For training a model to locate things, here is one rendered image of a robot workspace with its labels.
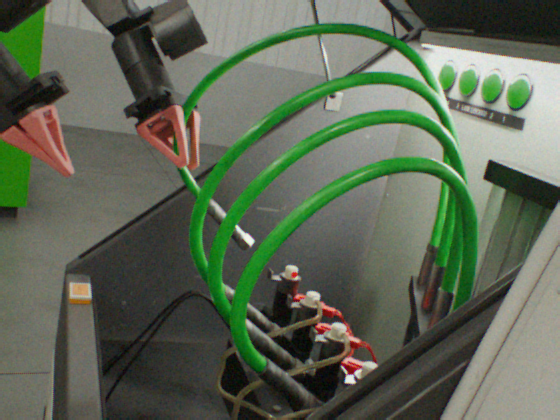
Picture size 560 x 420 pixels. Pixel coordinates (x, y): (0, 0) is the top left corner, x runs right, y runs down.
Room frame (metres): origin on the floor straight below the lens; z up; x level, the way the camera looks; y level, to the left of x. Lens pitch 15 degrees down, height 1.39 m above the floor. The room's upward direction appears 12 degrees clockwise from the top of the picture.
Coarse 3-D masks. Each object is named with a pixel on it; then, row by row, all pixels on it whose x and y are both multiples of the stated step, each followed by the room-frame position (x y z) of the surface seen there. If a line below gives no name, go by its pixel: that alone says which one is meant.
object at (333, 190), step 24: (360, 168) 0.55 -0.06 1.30; (384, 168) 0.55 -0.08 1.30; (408, 168) 0.56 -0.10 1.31; (432, 168) 0.57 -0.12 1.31; (336, 192) 0.54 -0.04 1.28; (456, 192) 0.58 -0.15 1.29; (288, 216) 0.53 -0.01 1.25; (264, 240) 0.53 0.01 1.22; (264, 264) 0.52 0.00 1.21; (240, 288) 0.52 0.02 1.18; (240, 312) 0.52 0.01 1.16; (240, 336) 0.52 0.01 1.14; (264, 360) 0.53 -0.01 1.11; (288, 384) 0.54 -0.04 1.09
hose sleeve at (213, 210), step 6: (210, 204) 0.87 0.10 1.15; (216, 204) 0.88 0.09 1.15; (210, 210) 0.87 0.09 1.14; (216, 210) 0.87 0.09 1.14; (222, 210) 0.88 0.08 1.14; (216, 216) 0.87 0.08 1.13; (222, 216) 0.87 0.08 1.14; (240, 228) 0.88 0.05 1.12; (234, 234) 0.87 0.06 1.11; (240, 234) 0.87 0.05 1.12; (234, 240) 0.87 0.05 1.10
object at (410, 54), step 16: (288, 32) 0.87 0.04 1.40; (304, 32) 0.87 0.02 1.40; (320, 32) 0.87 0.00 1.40; (336, 32) 0.87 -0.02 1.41; (352, 32) 0.87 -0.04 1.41; (368, 32) 0.87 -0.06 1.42; (384, 32) 0.87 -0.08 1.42; (256, 48) 0.87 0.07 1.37; (400, 48) 0.87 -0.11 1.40; (224, 64) 0.87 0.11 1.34; (416, 64) 0.87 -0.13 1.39; (208, 80) 0.87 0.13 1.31; (432, 80) 0.86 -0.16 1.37; (192, 96) 0.87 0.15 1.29; (176, 144) 0.87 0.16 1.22; (448, 160) 0.86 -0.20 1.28; (192, 192) 0.87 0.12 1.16; (432, 240) 0.86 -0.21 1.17
